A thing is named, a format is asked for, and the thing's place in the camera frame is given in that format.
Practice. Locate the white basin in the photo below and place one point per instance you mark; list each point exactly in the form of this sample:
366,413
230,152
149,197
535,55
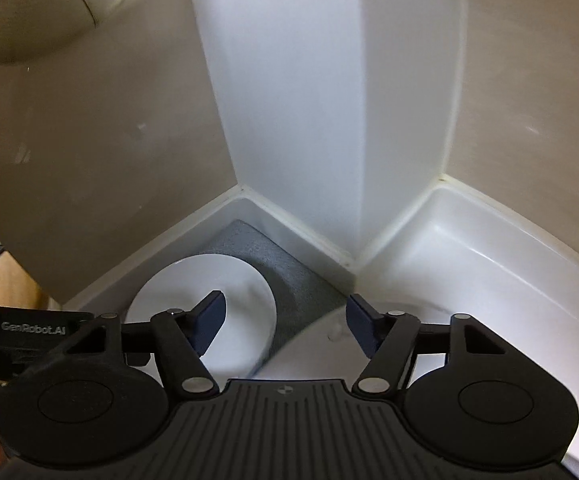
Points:
494,280

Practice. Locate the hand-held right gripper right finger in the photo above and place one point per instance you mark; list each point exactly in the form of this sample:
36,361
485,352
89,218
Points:
362,320

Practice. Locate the grey mat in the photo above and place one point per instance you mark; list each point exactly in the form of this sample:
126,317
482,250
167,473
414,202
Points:
294,280

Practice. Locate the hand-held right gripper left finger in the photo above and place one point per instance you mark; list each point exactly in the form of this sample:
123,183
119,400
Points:
208,317

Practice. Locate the white glossy plate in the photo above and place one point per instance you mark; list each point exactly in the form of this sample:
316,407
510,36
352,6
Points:
169,285

